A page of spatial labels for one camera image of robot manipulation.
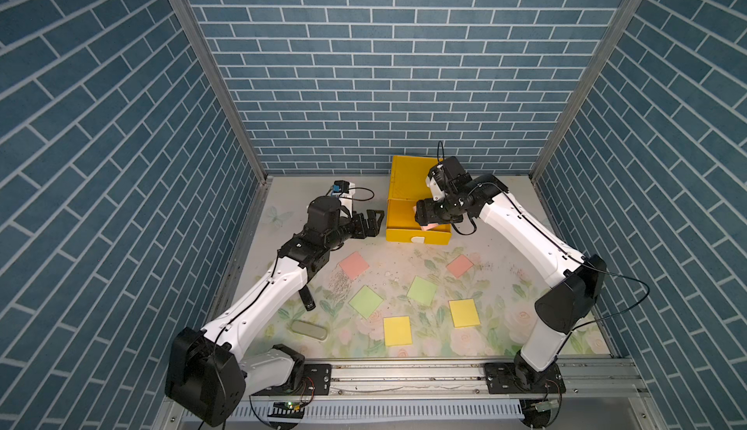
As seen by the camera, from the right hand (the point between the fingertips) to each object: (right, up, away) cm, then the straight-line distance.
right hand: (428, 217), depth 81 cm
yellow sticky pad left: (-8, -33, +1) cm, 34 cm away
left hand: (-14, +1, -4) cm, 14 cm away
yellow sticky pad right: (+11, -29, +4) cm, 31 cm away
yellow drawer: (-7, -3, +5) cm, 9 cm away
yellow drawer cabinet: (-5, +10, +8) cm, 13 cm away
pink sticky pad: (0, -3, -3) cm, 4 cm away
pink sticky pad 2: (-22, -17, +13) cm, 31 cm away
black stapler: (-37, -26, +10) cm, 46 cm away
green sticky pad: (-18, -26, +6) cm, 32 cm away
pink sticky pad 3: (+13, -18, +16) cm, 27 cm away
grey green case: (-33, -31, -2) cm, 45 cm away
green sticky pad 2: (-1, -24, +9) cm, 25 cm away
